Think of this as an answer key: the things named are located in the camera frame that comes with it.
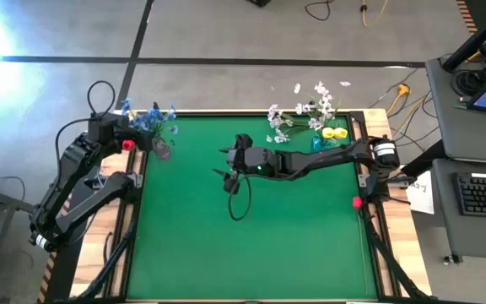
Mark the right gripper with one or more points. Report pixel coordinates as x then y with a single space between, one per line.
255 162

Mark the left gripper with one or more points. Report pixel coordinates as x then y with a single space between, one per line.
106 128

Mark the red artificial tulip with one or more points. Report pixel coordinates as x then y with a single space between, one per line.
128 144
357 203

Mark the pink ribbed glass vase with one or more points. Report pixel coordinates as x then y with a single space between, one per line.
161 148

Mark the yellow artificial tulip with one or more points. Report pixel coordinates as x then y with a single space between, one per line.
341 132
328 132

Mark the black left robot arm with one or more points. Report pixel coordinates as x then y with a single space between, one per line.
76 154

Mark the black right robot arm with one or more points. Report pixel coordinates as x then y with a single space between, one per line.
331 156

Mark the blue textured glass vase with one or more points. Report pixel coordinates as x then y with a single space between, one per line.
316 144

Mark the green table mat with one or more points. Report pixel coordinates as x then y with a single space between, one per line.
247 253

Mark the black floor mat striped edge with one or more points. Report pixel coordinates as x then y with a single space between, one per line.
466 17
63 270

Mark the grey metal stand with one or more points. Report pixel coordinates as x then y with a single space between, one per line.
2 198

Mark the white paper sheet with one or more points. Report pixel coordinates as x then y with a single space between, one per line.
422 198

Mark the grey desk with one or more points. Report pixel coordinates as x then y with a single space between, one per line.
475 236
458 131

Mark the black keyboard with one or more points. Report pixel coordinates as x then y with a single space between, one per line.
483 196

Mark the black stand pole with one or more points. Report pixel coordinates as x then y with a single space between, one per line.
475 40

